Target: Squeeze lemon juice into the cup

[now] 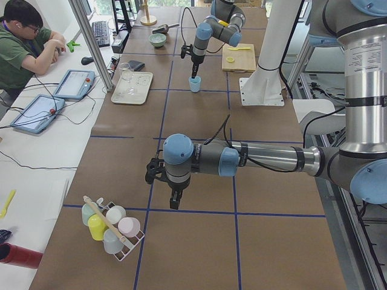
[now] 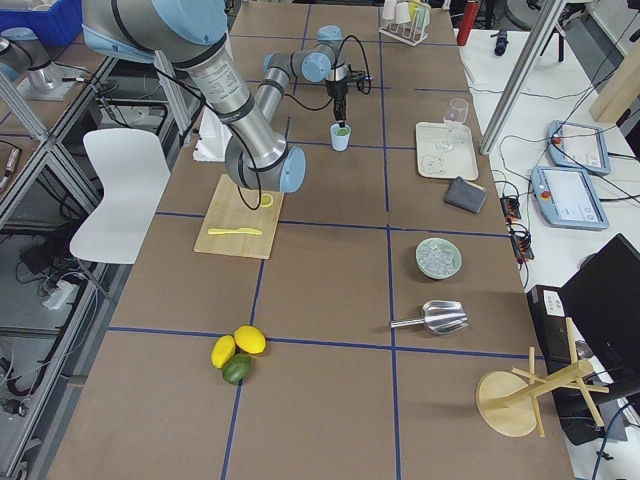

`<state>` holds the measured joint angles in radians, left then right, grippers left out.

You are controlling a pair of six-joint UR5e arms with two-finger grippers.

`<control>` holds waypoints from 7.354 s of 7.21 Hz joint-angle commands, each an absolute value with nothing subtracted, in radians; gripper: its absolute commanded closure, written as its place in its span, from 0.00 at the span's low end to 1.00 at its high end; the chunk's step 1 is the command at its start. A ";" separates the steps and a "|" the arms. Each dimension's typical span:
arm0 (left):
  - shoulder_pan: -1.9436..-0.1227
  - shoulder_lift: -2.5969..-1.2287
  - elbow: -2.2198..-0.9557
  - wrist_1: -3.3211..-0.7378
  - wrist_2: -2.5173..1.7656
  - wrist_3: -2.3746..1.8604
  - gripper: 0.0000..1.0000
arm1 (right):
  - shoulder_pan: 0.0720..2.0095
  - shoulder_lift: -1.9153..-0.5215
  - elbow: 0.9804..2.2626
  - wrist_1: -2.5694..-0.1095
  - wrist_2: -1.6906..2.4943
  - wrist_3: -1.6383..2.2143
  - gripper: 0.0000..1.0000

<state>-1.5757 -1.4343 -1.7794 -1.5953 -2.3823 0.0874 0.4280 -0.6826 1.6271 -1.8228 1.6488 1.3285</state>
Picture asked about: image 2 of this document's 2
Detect aluminium frame post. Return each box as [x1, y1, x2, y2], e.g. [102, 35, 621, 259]
[479, 0, 567, 155]

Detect near blue teach pendant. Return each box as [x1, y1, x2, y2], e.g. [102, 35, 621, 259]
[531, 166, 609, 231]

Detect white plastic chair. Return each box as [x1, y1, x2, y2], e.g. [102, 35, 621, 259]
[70, 128, 170, 265]

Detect cream bear serving tray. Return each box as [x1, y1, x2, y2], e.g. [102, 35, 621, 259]
[415, 122, 479, 181]

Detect black folded umbrella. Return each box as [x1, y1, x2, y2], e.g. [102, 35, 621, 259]
[494, 29, 508, 57]

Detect wooden cup tree stand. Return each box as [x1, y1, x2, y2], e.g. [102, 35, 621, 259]
[475, 317, 609, 437]

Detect bamboo cutting board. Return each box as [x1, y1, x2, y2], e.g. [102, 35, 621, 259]
[194, 174, 285, 259]

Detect light blue plastic cup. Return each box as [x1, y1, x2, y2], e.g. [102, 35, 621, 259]
[329, 123, 351, 152]

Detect grey folded cloth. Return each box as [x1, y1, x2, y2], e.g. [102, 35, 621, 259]
[444, 176, 487, 214]

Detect green bowl of ice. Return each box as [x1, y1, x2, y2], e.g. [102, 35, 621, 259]
[415, 238, 462, 280]

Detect yellow plastic cup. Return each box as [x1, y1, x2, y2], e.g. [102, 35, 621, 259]
[408, 0, 422, 19]

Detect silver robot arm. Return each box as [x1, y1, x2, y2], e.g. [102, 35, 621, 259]
[82, 0, 346, 193]

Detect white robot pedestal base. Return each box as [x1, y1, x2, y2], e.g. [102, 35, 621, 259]
[193, 109, 231, 162]

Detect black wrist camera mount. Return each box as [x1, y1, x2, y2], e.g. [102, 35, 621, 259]
[346, 70, 372, 95]

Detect yellow whole lemon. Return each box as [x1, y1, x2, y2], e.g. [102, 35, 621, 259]
[210, 335, 236, 369]
[233, 325, 267, 355]

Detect red bottle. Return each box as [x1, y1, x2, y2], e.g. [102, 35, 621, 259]
[456, 0, 480, 46]

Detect far blue teach pendant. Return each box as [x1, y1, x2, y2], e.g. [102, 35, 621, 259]
[547, 120, 611, 175]

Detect yellow plastic knife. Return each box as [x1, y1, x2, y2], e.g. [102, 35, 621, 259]
[207, 227, 263, 236]

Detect mint plastic cup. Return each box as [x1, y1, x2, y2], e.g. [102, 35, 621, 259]
[415, 4, 431, 29]

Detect green lime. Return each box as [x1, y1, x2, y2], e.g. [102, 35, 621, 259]
[222, 353, 252, 384]

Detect black computer monitor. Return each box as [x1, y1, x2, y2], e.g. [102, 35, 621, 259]
[560, 233, 639, 404]

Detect metal ice scoop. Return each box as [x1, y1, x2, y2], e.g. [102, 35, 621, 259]
[390, 300, 469, 335]

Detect white wire cup rack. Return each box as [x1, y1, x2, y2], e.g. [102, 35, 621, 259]
[379, 18, 428, 46]

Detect blue teach pendant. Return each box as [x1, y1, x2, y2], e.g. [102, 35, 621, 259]
[547, 120, 611, 175]
[531, 166, 609, 231]

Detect clear wine glass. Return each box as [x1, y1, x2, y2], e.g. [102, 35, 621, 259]
[435, 98, 469, 152]

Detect pale green plastic cup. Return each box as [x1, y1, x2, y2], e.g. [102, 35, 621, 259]
[394, 1, 411, 25]

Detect pink plastic cup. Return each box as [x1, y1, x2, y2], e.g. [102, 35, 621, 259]
[382, 0, 397, 23]

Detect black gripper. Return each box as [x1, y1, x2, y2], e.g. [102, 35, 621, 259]
[325, 78, 349, 125]

